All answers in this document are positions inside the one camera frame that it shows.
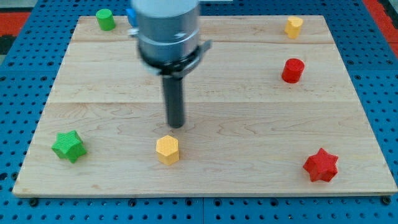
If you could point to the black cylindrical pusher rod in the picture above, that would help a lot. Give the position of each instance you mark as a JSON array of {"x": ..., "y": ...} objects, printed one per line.
[{"x": 173, "y": 98}]

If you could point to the blue block behind arm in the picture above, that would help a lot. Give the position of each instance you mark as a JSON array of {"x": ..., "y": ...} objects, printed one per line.
[{"x": 131, "y": 16}]

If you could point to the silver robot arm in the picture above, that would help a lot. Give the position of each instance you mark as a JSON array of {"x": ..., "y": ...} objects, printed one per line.
[{"x": 168, "y": 41}]

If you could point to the green star block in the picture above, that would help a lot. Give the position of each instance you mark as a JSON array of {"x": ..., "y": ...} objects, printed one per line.
[{"x": 69, "y": 146}]

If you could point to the red star block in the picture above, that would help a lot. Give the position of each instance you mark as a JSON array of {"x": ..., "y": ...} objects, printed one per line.
[{"x": 321, "y": 166}]

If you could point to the yellow hexagon block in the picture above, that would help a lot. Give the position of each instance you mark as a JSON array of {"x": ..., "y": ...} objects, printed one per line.
[{"x": 167, "y": 150}]

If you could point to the green cylinder block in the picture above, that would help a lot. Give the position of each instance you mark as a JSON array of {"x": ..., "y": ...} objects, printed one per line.
[{"x": 105, "y": 19}]

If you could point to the light wooden board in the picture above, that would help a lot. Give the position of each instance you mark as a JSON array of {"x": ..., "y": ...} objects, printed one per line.
[{"x": 247, "y": 133}]

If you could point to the red cylinder block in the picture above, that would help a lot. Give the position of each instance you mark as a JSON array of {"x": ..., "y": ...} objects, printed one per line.
[{"x": 293, "y": 70}]

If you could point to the yellow heart block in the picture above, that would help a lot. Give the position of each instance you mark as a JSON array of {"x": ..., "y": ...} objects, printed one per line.
[{"x": 293, "y": 26}]

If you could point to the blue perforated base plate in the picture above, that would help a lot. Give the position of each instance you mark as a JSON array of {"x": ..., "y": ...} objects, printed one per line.
[{"x": 364, "y": 36}]

